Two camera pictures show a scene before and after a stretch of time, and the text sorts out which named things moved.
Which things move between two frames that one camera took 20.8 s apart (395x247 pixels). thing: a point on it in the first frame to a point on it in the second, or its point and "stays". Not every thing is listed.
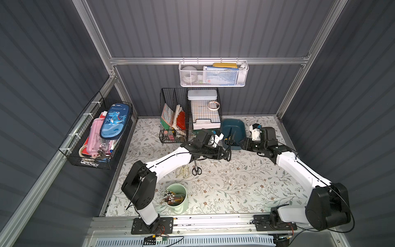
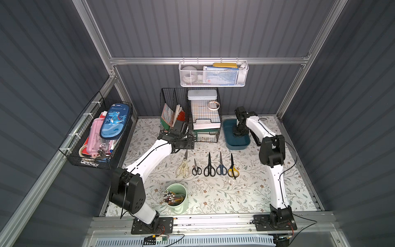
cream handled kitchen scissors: (182, 171) stays
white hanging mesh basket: (213, 73) stays
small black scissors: (196, 169) stays
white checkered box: (203, 117) stays
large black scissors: (229, 141) to (209, 169)
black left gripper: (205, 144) to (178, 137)
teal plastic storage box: (238, 125) stays
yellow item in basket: (233, 65) stays
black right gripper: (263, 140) to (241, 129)
